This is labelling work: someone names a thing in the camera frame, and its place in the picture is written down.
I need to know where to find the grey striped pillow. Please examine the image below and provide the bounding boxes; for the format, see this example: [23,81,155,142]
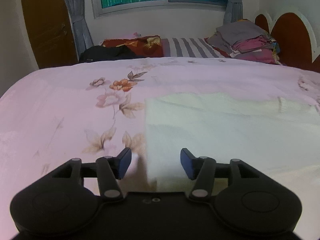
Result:
[161,38,226,58]

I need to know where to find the brown wooden door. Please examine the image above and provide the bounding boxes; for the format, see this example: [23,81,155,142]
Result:
[21,0,78,69]

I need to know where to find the pink floral bed sheet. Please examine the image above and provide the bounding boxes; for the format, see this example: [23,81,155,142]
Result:
[1,57,319,239]

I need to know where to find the grey right curtain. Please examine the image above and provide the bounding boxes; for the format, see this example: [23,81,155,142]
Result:
[223,0,243,24]

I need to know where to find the white small garment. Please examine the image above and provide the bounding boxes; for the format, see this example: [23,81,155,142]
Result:
[145,93,319,191]

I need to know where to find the grey curtain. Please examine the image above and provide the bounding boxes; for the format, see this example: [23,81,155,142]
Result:
[65,0,93,57]
[223,0,243,24]

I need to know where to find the stack of folded clothes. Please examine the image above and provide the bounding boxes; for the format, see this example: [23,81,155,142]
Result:
[205,20,280,64]

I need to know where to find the black bag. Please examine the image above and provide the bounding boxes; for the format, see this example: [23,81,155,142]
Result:
[79,46,138,63]

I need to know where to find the grey left curtain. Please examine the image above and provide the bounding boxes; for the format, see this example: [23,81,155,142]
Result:
[65,0,93,57]

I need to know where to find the red floral blanket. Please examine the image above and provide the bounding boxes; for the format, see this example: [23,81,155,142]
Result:
[101,35,164,57]

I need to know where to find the red white headboard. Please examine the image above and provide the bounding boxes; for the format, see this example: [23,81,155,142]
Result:
[255,10,319,73]

